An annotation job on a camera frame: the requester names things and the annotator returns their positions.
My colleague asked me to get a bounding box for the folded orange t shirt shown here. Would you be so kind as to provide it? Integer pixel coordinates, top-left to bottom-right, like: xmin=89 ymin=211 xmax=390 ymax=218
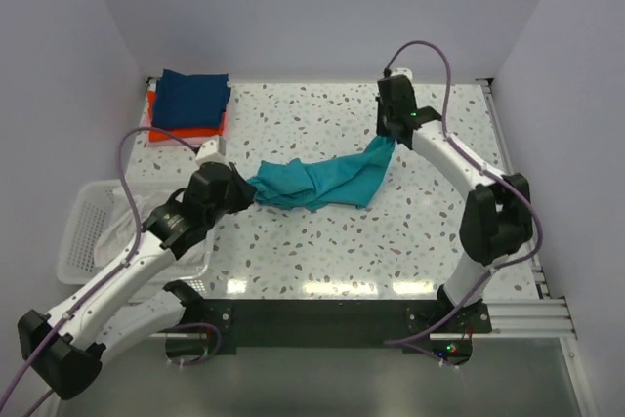
xmin=147 ymin=91 xmax=229 ymax=144

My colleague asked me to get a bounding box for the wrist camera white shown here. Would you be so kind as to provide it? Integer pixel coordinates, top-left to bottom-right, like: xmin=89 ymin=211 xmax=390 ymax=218
xmin=383 ymin=67 xmax=413 ymax=81
xmin=195 ymin=136 xmax=227 ymax=167

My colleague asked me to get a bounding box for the folded pink t shirt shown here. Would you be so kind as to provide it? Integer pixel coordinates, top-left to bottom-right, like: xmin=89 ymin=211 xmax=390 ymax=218
xmin=144 ymin=89 xmax=229 ymax=146

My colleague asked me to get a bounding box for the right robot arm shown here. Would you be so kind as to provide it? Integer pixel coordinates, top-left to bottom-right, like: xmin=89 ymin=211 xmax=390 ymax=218
xmin=376 ymin=70 xmax=533 ymax=332

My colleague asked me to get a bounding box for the white plastic basket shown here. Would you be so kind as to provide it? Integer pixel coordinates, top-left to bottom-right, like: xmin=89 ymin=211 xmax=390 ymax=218
xmin=57 ymin=180 xmax=215 ymax=285

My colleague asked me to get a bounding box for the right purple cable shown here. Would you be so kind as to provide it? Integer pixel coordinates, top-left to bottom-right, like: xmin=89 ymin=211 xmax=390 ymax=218
xmin=383 ymin=39 xmax=546 ymax=369

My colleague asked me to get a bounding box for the teal t shirt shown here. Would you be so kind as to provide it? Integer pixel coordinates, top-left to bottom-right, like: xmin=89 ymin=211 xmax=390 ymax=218
xmin=248 ymin=136 xmax=396 ymax=212

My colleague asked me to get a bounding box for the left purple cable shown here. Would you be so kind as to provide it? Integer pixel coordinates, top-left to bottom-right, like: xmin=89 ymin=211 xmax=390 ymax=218
xmin=0 ymin=127 xmax=230 ymax=417

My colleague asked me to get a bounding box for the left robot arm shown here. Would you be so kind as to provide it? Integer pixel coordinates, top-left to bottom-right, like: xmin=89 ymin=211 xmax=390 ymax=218
xmin=18 ymin=162 xmax=256 ymax=400

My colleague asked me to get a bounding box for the purple cable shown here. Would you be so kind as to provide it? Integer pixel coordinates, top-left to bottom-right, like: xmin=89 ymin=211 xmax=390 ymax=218
xmin=0 ymin=127 xmax=230 ymax=417
xmin=383 ymin=39 xmax=546 ymax=369

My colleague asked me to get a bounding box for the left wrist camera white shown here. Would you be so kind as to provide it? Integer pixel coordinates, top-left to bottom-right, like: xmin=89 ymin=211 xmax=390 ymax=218
xmin=195 ymin=136 xmax=227 ymax=167

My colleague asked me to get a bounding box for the white t shirt in basket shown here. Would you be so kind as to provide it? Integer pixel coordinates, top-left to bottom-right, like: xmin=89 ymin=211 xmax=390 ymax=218
xmin=92 ymin=187 xmax=211 ymax=271

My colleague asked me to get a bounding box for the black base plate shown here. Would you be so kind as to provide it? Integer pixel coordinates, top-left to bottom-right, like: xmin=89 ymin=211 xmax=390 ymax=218
xmin=165 ymin=299 xmax=492 ymax=365

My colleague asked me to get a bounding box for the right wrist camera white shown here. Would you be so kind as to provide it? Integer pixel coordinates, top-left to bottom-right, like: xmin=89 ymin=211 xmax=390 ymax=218
xmin=383 ymin=67 xmax=413 ymax=81

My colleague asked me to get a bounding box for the folded navy blue t shirt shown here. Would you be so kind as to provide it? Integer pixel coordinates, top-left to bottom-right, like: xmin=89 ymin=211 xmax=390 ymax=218
xmin=151 ymin=69 xmax=231 ymax=130

